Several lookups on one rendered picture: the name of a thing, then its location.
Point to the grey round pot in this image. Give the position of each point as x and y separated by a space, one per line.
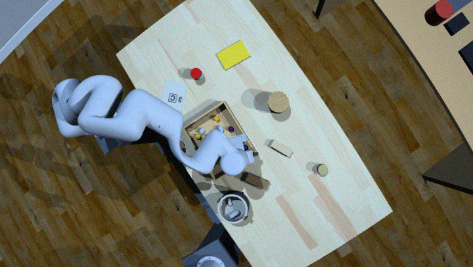
239 202

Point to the white recipe card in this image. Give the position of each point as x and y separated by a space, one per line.
173 94

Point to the brown wooden block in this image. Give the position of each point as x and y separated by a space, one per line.
256 180

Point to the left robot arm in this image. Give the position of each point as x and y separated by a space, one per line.
91 109

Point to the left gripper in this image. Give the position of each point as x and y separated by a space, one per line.
250 155

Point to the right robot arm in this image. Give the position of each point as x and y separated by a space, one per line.
210 261

